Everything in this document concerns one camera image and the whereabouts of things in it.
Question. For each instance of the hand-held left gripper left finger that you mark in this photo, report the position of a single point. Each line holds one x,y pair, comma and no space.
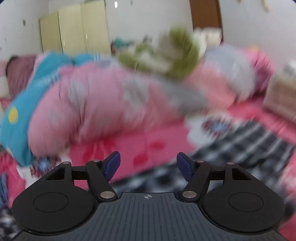
113,164

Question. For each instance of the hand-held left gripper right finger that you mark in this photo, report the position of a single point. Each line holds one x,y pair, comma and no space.
183,165

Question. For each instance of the black white plaid pants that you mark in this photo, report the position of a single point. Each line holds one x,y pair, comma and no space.
242,143

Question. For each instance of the pink floral bed blanket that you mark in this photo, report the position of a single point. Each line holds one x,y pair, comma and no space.
143,143

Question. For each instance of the pink floral duvet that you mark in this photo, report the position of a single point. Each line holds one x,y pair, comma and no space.
104,104

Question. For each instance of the green cream fleece blanket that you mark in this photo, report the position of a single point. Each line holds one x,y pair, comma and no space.
180,60

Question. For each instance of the pink checked folded garment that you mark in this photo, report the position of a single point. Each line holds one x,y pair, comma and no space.
282,97

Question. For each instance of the teal cloth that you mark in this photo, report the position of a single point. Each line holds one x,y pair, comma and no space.
120,44

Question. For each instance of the pale yellow wardrobe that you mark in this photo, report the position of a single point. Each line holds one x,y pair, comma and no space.
71,30

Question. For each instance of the brown wooden door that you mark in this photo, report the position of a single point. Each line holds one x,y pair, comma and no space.
205,14

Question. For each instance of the beige wall hook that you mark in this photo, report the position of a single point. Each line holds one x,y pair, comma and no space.
266,4

